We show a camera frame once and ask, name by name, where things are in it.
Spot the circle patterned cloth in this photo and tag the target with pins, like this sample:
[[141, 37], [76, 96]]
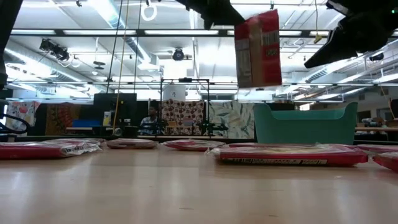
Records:
[[183, 113]]

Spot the black ceiling device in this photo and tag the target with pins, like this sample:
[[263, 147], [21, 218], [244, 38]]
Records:
[[377, 57]]

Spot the wooden background table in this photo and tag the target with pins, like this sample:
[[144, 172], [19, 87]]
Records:
[[373, 128]]

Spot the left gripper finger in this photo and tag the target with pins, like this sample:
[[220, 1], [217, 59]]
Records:
[[227, 15], [209, 22]]

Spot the black cabinet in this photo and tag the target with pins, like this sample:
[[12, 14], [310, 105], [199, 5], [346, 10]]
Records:
[[124, 105]]

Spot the black background robot arm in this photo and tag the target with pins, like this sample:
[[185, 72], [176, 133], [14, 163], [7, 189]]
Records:
[[211, 127]]

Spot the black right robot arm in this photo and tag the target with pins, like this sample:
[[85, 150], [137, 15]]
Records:
[[393, 31]]

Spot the teal plastic basket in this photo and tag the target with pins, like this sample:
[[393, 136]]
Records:
[[304, 130]]

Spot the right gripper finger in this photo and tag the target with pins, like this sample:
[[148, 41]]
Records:
[[335, 49]]

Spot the black ceiling light cluster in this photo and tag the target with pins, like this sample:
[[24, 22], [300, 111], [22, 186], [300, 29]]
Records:
[[59, 53]]

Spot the floral patterned cloth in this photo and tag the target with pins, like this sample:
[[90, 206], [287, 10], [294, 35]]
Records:
[[23, 113]]

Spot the round black ceiling camera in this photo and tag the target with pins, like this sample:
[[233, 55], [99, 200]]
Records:
[[178, 55]]

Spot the red popcorn bag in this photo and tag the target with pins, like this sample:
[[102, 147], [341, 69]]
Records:
[[388, 161], [280, 155], [87, 141], [267, 56], [130, 143], [192, 145], [379, 148], [31, 151]]

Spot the black metal stand frame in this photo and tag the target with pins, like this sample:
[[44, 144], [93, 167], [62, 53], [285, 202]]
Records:
[[185, 80]]

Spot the small black ceiling fixture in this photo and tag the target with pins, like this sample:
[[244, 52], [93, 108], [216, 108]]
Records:
[[99, 63]]

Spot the white cylindrical tank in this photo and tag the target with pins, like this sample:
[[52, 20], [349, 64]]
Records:
[[174, 92]]

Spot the black aluminium table frame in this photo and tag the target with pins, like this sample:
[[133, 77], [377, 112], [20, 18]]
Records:
[[28, 138]]

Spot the person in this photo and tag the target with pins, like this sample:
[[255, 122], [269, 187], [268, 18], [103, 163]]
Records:
[[150, 123]]

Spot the black horizontal rail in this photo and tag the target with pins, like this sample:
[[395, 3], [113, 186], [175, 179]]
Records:
[[62, 82]]

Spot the blue box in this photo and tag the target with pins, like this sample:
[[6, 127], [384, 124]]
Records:
[[86, 123]]

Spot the leaf patterned cloth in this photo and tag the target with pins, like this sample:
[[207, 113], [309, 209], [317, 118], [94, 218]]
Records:
[[233, 119]]

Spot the yellow white carton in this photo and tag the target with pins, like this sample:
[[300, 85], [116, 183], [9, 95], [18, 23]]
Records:
[[107, 119]]

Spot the red orange patterned cloth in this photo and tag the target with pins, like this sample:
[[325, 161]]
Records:
[[62, 118]]

